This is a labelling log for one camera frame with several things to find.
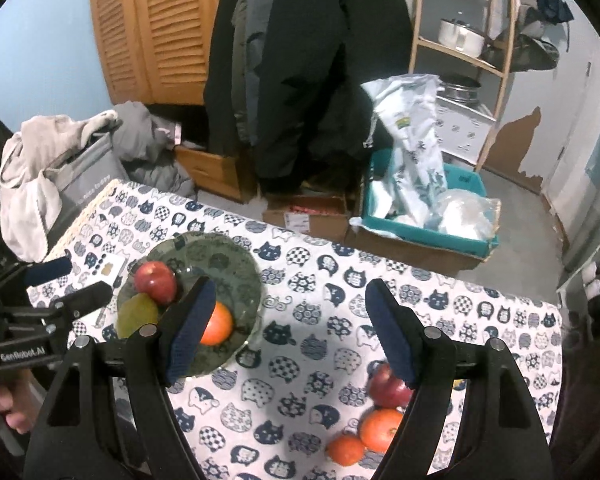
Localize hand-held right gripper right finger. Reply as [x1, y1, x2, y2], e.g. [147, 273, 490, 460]
[365, 278, 551, 480]

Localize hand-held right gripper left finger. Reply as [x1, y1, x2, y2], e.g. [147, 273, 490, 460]
[26, 276, 217, 480]

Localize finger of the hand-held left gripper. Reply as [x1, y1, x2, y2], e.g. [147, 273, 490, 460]
[0, 257, 73, 301]
[50, 281, 113, 323]

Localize orange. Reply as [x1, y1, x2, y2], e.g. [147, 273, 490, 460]
[358, 408, 405, 453]
[200, 301, 235, 347]

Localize red apple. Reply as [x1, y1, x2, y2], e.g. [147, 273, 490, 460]
[134, 261, 177, 305]
[369, 362, 413, 409]

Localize green pear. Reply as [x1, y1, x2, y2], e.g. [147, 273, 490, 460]
[116, 292, 160, 339]

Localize green glass bowl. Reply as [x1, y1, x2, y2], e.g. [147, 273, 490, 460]
[116, 232, 262, 377]

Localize small tangerine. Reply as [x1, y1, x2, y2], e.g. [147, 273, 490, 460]
[327, 434, 367, 465]

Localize person's left hand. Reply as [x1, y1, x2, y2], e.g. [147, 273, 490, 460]
[0, 387, 28, 436]

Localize large cardboard box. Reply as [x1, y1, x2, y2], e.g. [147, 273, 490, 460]
[347, 220, 486, 278]

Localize cat print tablecloth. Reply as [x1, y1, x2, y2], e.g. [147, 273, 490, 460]
[27, 180, 566, 480]

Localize grey fabric storage bag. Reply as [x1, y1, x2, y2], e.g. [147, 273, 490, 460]
[45, 132, 131, 206]

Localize cardboard box with red packets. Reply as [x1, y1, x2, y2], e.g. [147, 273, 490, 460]
[262, 192, 353, 243]

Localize clear plastic bag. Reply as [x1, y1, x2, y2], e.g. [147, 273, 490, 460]
[437, 189, 501, 241]

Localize grey clothes pile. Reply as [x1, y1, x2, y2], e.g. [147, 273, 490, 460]
[110, 101, 198, 201]

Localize wooden drawer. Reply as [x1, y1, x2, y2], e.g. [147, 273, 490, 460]
[175, 145, 241, 201]

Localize teal plastic basket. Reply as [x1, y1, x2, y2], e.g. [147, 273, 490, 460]
[361, 149, 501, 256]

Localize shoe rack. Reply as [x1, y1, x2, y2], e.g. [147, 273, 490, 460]
[555, 230, 600, 341]

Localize white printed plastic bag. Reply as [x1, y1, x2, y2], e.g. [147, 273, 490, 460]
[361, 74, 448, 226]

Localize row of shoes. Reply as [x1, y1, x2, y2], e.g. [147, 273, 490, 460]
[580, 240, 600, 321]

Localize white printed drawer box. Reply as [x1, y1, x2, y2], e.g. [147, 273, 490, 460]
[435, 95, 496, 161]

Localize black jacket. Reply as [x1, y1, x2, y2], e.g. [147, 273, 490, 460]
[202, 0, 246, 156]

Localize grey jacket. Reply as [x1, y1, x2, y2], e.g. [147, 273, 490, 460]
[230, 0, 267, 146]

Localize steel pot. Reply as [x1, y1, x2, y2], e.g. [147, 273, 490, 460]
[440, 76, 481, 103]

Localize wooden louvered wardrobe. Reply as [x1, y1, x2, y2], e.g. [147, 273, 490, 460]
[87, 0, 226, 108]

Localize black hooded coat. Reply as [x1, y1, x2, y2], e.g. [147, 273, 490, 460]
[252, 0, 413, 193]

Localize white door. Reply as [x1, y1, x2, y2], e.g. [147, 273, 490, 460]
[547, 35, 600, 201]

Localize wooden shelf rack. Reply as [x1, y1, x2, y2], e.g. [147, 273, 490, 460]
[407, 0, 518, 173]

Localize black pan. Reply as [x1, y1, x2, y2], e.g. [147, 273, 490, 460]
[480, 35, 506, 63]

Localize white cooking pot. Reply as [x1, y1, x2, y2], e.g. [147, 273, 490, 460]
[439, 17, 486, 58]

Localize grey hanging bag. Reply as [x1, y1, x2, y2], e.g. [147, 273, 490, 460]
[482, 7, 561, 73]

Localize dark blue umbrella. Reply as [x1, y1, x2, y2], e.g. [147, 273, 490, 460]
[535, 0, 576, 26]

